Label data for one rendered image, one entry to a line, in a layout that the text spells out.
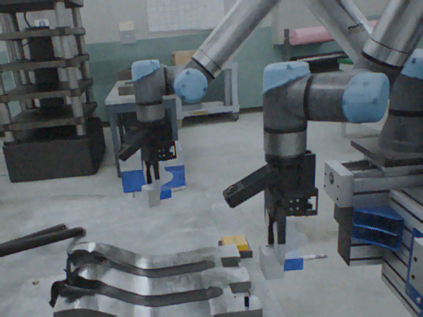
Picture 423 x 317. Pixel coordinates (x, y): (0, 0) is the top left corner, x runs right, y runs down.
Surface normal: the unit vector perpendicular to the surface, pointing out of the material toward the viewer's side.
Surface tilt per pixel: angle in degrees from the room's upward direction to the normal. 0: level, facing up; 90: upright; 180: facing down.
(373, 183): 90
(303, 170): 90
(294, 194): 90
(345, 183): 90
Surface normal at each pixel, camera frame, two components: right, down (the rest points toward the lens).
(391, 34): -0.65, 0.31
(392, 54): -0.25, 0.53
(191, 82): 0.07, 0.36
